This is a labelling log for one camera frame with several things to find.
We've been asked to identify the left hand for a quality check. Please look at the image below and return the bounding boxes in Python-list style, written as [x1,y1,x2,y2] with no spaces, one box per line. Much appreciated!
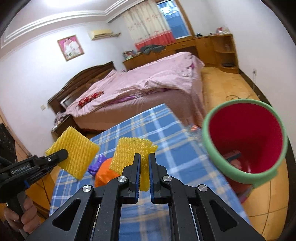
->
[4,197,41,233]

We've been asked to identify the dark wooden nightstand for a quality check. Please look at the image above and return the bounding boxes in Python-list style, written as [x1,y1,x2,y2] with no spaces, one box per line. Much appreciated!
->
[51,115,79,137]

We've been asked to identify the books on desk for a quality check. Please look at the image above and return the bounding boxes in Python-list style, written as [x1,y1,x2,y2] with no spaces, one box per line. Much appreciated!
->
[123,50,137,60]

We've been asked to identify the long wooden desk cabinet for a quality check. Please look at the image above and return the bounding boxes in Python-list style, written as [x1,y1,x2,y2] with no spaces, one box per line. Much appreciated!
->
[123,36,218,70]

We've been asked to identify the wall air conditioner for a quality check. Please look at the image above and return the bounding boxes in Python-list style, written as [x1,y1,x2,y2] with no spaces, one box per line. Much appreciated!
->
[89,29,113,41]

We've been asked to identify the red bucket green rim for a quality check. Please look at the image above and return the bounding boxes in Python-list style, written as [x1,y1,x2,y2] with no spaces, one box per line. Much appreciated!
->
[202,99,288,195]

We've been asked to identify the floral red-hem curtain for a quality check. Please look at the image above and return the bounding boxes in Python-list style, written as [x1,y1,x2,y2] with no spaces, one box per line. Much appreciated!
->
[121,1,176,50]

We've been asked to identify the dark clothes on desk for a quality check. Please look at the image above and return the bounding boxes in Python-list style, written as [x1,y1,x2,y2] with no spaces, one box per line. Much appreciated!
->
[140,45,165,55]

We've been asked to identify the pink quilt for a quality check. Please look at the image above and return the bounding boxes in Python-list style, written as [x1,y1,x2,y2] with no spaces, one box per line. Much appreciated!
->
[64,51,206,119]

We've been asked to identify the wooden corner shelf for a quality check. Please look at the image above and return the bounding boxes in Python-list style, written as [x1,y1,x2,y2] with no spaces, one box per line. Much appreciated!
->
[211,34,239,74]

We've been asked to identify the items on shelf top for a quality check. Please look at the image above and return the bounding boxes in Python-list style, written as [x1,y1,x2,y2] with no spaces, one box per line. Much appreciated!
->
[208,26,231,36]

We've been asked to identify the grey floor cable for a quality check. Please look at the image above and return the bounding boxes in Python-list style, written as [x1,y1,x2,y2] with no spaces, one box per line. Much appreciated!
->
[225,69,290,232]

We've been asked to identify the window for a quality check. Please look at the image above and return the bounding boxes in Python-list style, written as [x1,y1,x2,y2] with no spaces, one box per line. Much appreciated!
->
[157,1,190,39]

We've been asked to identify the framed wedding photo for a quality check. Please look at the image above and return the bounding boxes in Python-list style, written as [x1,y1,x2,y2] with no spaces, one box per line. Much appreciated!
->
[57,35,84,61]

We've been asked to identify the purple wrapper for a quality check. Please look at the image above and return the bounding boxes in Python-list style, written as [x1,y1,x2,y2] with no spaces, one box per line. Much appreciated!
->
[88,154,107,177]

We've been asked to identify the red floral pillow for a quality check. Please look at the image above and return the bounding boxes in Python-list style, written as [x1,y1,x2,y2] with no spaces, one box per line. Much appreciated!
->
[78,91,104,108]

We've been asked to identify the dark wooden headboard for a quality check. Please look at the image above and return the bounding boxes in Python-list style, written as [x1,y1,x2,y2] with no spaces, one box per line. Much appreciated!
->
[48,61,116,113]

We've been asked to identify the orange plastic bag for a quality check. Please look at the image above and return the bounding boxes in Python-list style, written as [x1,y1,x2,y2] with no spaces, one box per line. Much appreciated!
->
[94,158,120,188]

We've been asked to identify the yellow foam net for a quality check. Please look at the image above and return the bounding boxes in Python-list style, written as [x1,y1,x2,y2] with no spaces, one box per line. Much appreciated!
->
[45,126,99,180]
[109,137,158,192]

